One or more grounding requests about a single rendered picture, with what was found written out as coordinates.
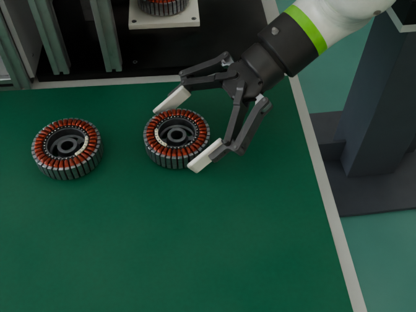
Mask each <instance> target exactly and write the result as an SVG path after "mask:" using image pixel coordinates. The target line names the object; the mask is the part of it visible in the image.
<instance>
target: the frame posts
mask: <svg viewBox="0 0 416 312"><path fill-rule="evenodd" d="M27 1H28V4H29V6H30V9H31V12H32V15H33V18H34V20H35V23H36V26H37V29H38V32H39V34H40V37H41V40H42V43H43V46H44V48H45V51H46V54H47V57H48V60H49V62H50V65H51V68H52V71H53V74H54V75H58V74H59V73H60V72H63V74H69V73H70V67H71V62H70V59H69V56H68V53H67V49H66V46H65V43H64V40H63V36H62V33H61V30H60V27H59V24H58V20H57V17H56V14H55V11H54V7H53V4H52V2H51V0H27ZM90 5H91V8H92V13H93V18H94V21H95V26H96V29H97V34H98V39H99V42H100V48H101V51H102V55H103V60H104V63H105V69H106V72H112V69H116V72H118V71H122V64H123V61H122V57H121V51H120V47H119V41H118V35H117V31H116V25H115V19H114V15H113V10H112V6H111V0H90Z"/></svg>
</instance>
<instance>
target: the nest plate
mask: <svg viewBox="0 0 416 312"><path fill-rule="evenodd" d="M128 26H129V29H130V30H134V29H148V28H173V27H198V26H200V19H199V9H198V3H197V0H189V3H188V5H187V6H186V8H185V9H183V10H182V11H180V12H177V13H176V14H173V15H163V16H160V15H152V14H148V13H146V12H144V11H143V10H142V9H141V8H140V7H139V6H138V3H137V0H129V22H128Z"/></svg>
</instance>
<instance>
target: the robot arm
mask: <svg viewBox="0 0 416 312"><path fill-rule="evenodd" d="M395 2H396V0H296V1H295V2H294V3H293V4H292V5H291V6H289V7H288V8H287V9H286V10H284V11H283V13H281V14H280V15H279V16H278V17H276V18H275V19H274V20H273V21H272V22H271V23H270V24H269V25H267V26H266V27H265V28H264V29H262V30H261V31H260V32H259V33H258V39H259V41H260V42H261V43H260V44H259V43H254V44H253V45H252V46H250V47H249V48H248V49H247V50H246V51H245V52H244V53H242V55H241V58H240V59H239V60H238V61H236V62H234V59H233V58H232V57H231V55H230V54H229V52H228V51H225V52H223V53H222V54H221V55H219V56H218V57H216V58H214V59H211V60H209V61H206V62H203V63H200V64H198V65H195V66H192V67H189V68H187V69H184V70H182V71H180V72H179V76H180V78H181V82H180V84H179V85H178V86H177V87H176V88H175V89H173V90H172V91H171V92H170V93H169V94H168V98H167V99H165V100H164V101H163V102H162V103H161V104H159V106H157V107H156V108H155V109H154V110H153V112H154V113H155V114H156V115H157V113H161V111H166V112H167V110H169V109H170V110H171V109H173V108H177V107H178V106H179V105H181V104H182V103H183V102H184V101H185V100H186V99H187V98H189V97H190V96H191V91H195V90H206V89H217V88H221V89H224V90H225V91H226V92H227V93H228V95H229V96H230V98H231V99H232V100H233V110H232V114H231V117H230V120H229V123H228V127H227V131H226V133H225V137H224V140H222V139H221V138H218V139H217V140H216V141H215V142H214V143H213V144H211V145H210V146H209V147H208V148H206V150H204V151H203V152H202V153H200V154H199V155H198V156H197V157H196V158H194V159H193V160H192V161H191V162H189V163H188V164H187V167H188V168H189V169H190V170H192V171H193V172H195V173H198V172H200V171H201V170H202V169H203V168H204V167H206V166H207V165H208V164H209V163H210V162H211V161H213V162H214V163H215V162H218V161H219V160H220V159H221V158H223V157H224V156H225V155H226V154H228V153H229V152H234V153H236V154H238V155H239V156H243V155H244V154H245V152H246V150H247V148H248V146H249V144H250V142H251V141H252V139H253V137H254V135H255V133H256V131H257V130H258V127H259V125H260V124H261V122H262V120H263V118H264V117H265V115H267V114H268V112H270V111H271V109H272V108H273V104H272V103H271V102H270V101H269V99H268V98H267V97H264V96H263V94H264V92H265V91H266V90H270V89H271V88H273V87H274V86H275V85H277V84H278V83H279V82H280V81H281V80H282V79H284V76H285V75H284V73H286V75H288V76H289V77H294V76H296V75H297V74H298V73H299V72H300V71H302V70H303V69H304V68H305V67H307V65H309V64H310V63H311V62H313V61H314V60H315V59H316V58H317V57H318V56H320V55H321V54H322V53H324V52H325V51H326V50H327V49H328V48H330V47H331V46H332V45H333V44H335V43H337V42H338V41H339V40H341V39H343V38H344V37H346V36H348V35H350V34H351V33H353V32H356V31H357V30H360V29H361V28H362V27H364V26H365V25H366V24H367V23H368V22H369V21H370V20H371V19H372V17H374V16H377V15H379V14H381V13H382V12H384V11H386V10H387V9H388V8H390V7H391V6H392V5H393V4H394V3H395ZM224 69H227V72H220V71H222V70H224ZM216 72H220V73H216ZM214 73H216V74H215V75H212V76H210V75H211V74H214ZM254 101H255V106H254V107H253V109H252V110H251V113H250V114H249V116H248V118H247V120H246V121H245V123H244V125H243V121H244V118H245V114H246V113H247V112H248V109H249V105H250V102H254ZM171 112H172V110H171ZM242 125H243V127H242Z"/></svg>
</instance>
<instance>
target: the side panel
mask: <svg viewBox="0 0 416 312"><path fill-rule="evenodd" d="M33 81H34V79H33V77H31V78H29V76H28V73H27V70H26V68H25V66H24V63H23V61H22V58H21V57H20V54H19V51H18V49H17V47H16V45H15V42H14V39H13V37H12V35H11V32H10V30H9V27H8V25H7V23H6V20H5V18H4V16H3V13H2V10H1V8H0V91H7V90H22V88H25V89H26V90H30V89H32V83H33Z"/></svg>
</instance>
